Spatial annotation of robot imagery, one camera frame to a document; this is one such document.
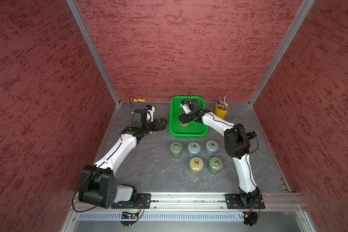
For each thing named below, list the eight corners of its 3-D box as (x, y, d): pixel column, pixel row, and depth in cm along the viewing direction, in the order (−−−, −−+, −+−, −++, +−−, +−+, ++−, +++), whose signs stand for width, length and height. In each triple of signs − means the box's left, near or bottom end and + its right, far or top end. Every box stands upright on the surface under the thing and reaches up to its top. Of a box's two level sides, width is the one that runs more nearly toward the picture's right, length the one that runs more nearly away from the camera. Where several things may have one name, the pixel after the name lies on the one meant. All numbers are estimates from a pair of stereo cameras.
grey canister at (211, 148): (204, 156, 93) (207, 149, 85) (203, 147, 97) (206, 139, 89) (215, 156, 93) (219, 149, 85) (214, 147, 97) (217, 139, 89)
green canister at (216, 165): (208, 174, 85) (211, 169, 78) (207, 161, 90) (209, 155, 83) (220, 174, 85) (224, 169, 78) (218, 161, 90) (221, 155, 83)
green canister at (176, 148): (170, 158, 92) (169, 151, 84) (170, 148, 96) (170, 141, 89) (182, 158, 92) (182, 151, 84) (181, 148, 96) (182, 141, 89)
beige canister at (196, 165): (189, 174, 85) (190, 169, 78) (188, 162, 89) (190, 156, 82) (202, 174, 85) (204, 169, 78) (200, 162, 89) (202, 156, 82)
